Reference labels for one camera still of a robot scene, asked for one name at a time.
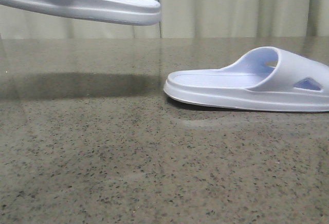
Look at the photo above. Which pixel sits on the beige background curtain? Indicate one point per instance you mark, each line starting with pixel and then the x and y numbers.
pixel 183 19

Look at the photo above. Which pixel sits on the light blue slipper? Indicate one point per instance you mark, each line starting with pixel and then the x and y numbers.
pixel 128 12
pixel 265 78

